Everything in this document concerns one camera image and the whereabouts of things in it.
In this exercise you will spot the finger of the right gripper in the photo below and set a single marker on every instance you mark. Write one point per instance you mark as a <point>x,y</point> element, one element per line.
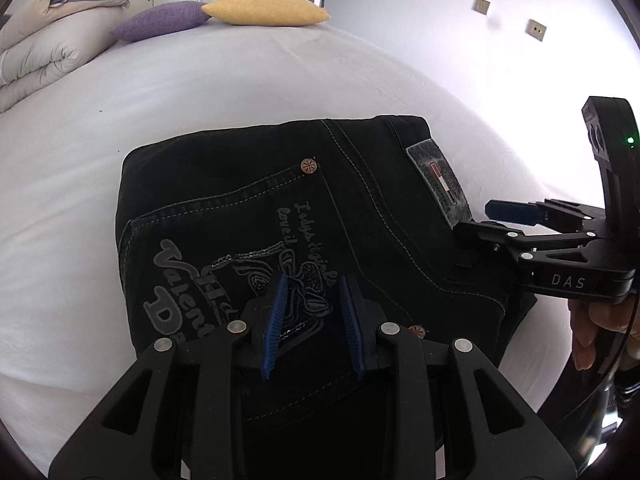
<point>525,214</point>

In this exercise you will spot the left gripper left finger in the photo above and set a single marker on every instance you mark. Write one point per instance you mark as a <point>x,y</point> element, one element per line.
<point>180,405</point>

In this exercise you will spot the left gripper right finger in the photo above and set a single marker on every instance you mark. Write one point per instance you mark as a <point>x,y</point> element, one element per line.
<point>449,396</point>

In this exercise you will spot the black denim pants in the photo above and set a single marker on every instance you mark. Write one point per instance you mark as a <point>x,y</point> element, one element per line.
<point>205,220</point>

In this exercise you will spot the right human hand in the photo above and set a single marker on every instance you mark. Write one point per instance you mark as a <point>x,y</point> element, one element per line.
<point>587,319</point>

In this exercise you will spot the white bed mattress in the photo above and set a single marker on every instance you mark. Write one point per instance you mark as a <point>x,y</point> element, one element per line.
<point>64,335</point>

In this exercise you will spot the yellow pillow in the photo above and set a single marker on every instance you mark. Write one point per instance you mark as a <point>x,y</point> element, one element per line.
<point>274,13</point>

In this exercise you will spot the purple pillow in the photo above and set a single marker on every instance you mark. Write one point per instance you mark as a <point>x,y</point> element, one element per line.
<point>161,20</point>

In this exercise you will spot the folded beige duvet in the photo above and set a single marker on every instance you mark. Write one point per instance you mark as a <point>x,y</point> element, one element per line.
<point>48,39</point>

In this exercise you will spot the lower wall socket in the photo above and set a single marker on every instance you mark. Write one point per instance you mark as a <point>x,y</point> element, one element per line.
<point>535,30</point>

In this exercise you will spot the wall socket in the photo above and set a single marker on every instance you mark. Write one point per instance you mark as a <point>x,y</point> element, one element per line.
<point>535,30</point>
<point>481,6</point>

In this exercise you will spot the upper wall socket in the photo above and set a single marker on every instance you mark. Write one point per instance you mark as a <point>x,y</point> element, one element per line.
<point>481,6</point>

